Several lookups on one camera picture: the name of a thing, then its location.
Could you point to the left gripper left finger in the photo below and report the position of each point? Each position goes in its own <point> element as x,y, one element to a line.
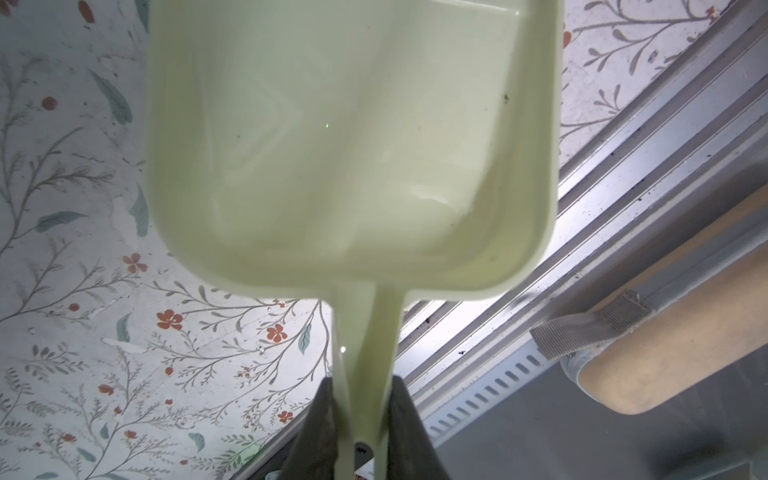
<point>315,450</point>

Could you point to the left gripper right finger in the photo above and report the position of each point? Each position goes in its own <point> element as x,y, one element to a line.
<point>410,453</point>

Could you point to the light green dustpan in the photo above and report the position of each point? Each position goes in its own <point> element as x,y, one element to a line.
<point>370,154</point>

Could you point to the beige object at bottom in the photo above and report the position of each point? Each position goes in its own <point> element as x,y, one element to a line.
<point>697,310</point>

